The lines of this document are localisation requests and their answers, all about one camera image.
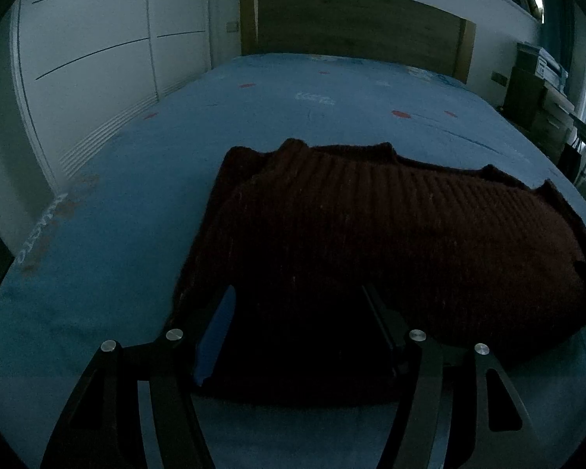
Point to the dark red knitted sweater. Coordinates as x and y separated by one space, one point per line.
371 234

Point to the wall socket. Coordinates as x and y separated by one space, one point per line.
499 78

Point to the stack of boxes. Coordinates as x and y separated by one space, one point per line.
542 63

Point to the wooden headboard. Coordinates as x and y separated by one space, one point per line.
356 24

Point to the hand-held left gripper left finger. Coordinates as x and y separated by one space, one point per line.
217 337

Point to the wall light switch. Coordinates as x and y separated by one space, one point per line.
232 26

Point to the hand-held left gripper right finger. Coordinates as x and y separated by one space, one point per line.
386 322

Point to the teal curtain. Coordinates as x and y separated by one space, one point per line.
559 29

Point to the bed with blue printed sheet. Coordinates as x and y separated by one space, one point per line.
127 180

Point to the white wardrobe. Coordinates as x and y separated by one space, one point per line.
102 58

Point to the wooden drawer cabinet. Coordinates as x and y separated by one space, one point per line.
542 112

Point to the black bag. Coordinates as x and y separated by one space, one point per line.
571 163

